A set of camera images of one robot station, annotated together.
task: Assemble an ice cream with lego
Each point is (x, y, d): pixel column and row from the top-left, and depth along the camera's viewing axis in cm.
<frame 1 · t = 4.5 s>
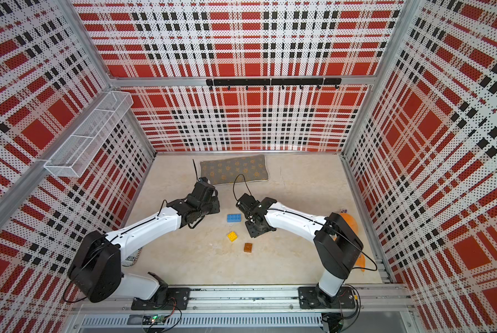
left hand: (217, 202, 89), fingers open
right hand: (261, 228, 85), fingers open
blue lego brick: (234, 218, 95), point 2 cm above the table
yellow lego brick: (232, 236, 90), on the table
orange translucent lego piece: (248, 247, 86), point 3 cm above the table
grey floral cushion: (252, 168, 110), point 5 cm above the table

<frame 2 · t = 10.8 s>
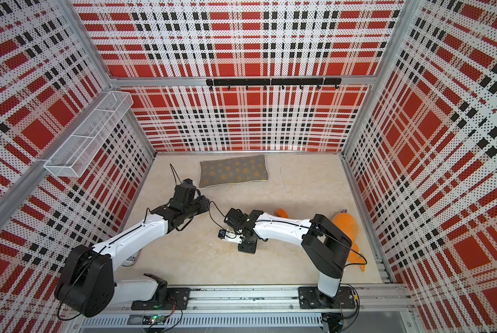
left hand: (209, 201, 89), fingers open
right hand: (252, 241, 85), fingers open
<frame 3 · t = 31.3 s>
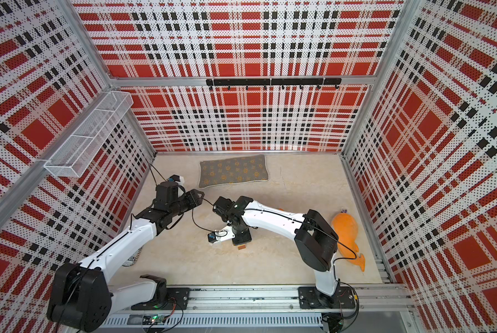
left hand: (203, 195, 86), fingers open
right hand: (244, 232, 82), fingers open
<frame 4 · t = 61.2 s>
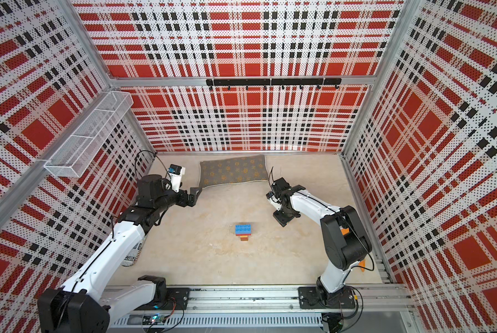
left hand: (193, 186, 81), fingers open
right hand: (289, 216, 91), fingers open
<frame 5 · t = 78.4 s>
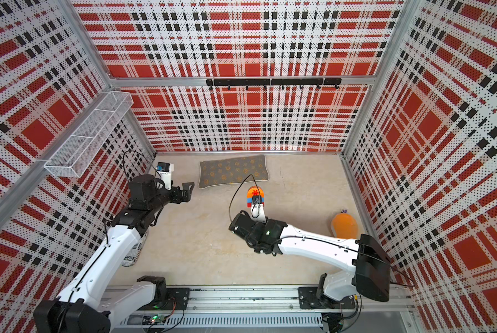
left hand: (186, 183, 80), fingers open
right hand: (257, 221, 78), fingers open
blue lego brick: (250, 200, 72), point 27 cm above the table
